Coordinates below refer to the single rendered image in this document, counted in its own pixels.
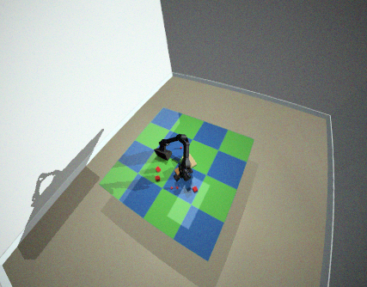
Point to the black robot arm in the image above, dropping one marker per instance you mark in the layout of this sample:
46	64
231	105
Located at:
185	162

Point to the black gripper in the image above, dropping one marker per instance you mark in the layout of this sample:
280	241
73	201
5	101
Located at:
176	177

